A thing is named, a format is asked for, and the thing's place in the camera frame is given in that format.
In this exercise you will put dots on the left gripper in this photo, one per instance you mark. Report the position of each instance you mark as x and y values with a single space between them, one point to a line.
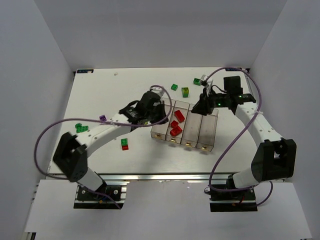
157 114

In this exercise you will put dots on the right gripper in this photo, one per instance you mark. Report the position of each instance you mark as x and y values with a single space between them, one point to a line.
205 101

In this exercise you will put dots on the small red lego brick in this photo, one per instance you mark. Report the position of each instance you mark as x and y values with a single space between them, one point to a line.
174 124

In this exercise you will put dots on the large red lego brick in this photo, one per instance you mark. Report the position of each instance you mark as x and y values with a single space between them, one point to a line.
179 116

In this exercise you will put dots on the red rounded lego brick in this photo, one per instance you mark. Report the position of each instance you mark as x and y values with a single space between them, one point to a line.
176 131

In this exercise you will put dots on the small red lego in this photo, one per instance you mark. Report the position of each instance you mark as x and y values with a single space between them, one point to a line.
124 147

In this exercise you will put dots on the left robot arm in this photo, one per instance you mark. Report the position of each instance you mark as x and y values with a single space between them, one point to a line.
73 150

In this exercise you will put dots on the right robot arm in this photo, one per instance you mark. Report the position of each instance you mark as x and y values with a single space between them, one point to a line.
275 156

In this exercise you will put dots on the clear bin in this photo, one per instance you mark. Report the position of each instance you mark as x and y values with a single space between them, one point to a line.
191 129
183 107
160 131
207 132

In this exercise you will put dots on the yellow-green stacked lego brick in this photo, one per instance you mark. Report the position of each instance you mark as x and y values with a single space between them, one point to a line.
185 92

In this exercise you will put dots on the small green lego brick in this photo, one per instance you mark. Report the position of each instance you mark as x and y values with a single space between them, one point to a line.
174 87

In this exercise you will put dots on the right blue label sticker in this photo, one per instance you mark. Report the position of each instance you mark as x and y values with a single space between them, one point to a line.
233 69

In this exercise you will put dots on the blue label sticker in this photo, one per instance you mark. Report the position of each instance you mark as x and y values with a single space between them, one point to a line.
233 69
85 71

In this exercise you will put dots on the small purple lego brick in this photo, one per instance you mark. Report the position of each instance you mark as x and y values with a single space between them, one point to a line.
102 118

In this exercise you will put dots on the green L-shaped lego plate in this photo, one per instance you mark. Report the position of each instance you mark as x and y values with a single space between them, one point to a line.
81 128

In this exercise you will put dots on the left blue label sticker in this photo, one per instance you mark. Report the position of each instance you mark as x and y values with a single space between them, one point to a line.
85 71

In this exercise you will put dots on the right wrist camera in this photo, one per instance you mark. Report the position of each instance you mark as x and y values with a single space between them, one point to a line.
207 82

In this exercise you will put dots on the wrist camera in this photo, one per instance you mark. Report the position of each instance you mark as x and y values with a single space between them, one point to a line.
207 82
159 90

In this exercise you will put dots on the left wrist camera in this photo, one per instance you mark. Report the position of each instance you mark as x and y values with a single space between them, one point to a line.
159 90

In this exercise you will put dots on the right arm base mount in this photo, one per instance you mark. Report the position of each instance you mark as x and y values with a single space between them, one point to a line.
231 202

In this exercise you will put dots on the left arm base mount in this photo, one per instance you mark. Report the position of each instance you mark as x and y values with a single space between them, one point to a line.
112 197

